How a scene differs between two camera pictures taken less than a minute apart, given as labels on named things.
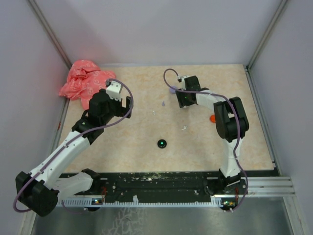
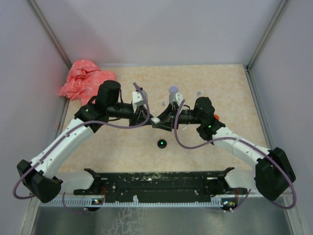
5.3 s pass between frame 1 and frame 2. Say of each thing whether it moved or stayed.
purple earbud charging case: stayed
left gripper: moved
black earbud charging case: stayed
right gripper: moved
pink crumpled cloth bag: stayed
